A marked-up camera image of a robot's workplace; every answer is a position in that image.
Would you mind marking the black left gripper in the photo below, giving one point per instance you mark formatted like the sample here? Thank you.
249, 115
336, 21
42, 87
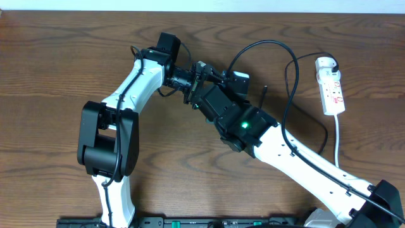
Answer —
196, 76

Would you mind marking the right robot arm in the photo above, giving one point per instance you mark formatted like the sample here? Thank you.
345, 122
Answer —
351, 200

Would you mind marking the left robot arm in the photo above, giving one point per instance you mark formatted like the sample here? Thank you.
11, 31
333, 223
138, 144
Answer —
108, 144

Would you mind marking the white USB charger plug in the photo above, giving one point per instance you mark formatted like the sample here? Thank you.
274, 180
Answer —
326, 62

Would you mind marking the white power strip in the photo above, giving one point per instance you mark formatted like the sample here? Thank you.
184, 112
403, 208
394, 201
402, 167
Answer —
330, 91

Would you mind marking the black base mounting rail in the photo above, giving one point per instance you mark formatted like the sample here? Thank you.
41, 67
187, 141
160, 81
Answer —
159, 222

